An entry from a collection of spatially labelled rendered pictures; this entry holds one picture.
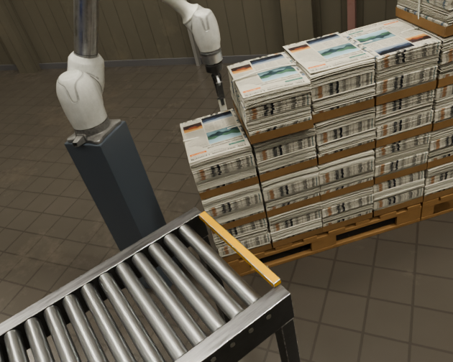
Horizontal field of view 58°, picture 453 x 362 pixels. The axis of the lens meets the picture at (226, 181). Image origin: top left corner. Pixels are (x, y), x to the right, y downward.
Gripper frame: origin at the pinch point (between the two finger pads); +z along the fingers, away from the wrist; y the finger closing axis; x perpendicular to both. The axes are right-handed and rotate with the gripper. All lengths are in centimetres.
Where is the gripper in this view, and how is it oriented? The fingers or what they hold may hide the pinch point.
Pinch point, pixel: (222, 103)
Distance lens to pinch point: 190.8
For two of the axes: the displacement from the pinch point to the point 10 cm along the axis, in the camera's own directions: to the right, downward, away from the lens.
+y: -2.1, -5.7, 8.0
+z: 1.9, 7.7, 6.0
